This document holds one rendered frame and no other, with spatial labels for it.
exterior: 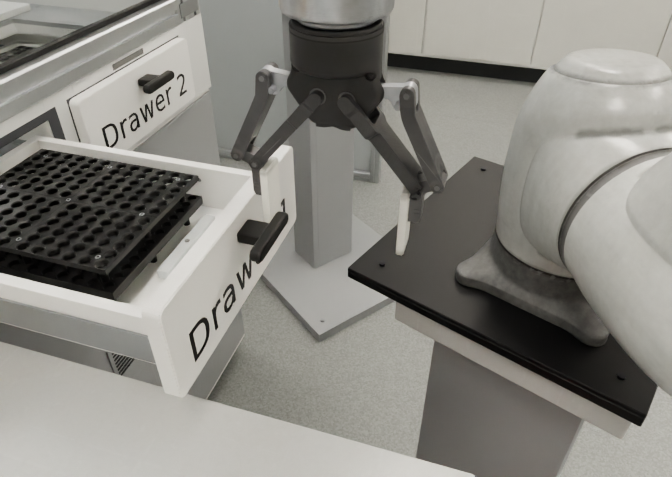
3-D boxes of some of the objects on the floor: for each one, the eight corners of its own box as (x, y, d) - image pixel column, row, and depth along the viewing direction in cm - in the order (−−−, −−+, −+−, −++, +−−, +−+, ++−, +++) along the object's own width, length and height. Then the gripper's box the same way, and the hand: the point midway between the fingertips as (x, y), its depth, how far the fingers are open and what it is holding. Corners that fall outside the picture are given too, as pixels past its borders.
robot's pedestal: (560, 537, 117) (701, 269, 72) (501, 677, 98) (642, 431, 53) (437, 457, 132) (489, 192, 87) (364, 564, 113) (384, 297, 68)
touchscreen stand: (430, 281, 182) (477, -60, 122) (319, 342, 161) (309, -34, 100) (341, 211, 215) (343, -85, 154) (239, 254, 193) (194, -70, 133)
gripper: (504, 15, 42) (464, 234, 55) (214, -9, 48) (239, 194, 61) (497, 46, 37) (455, 283, 49) (169, 14, 43) (207, 233, 55)
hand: (335, 225), depth 55 cm, fingers open, 13 cm apart
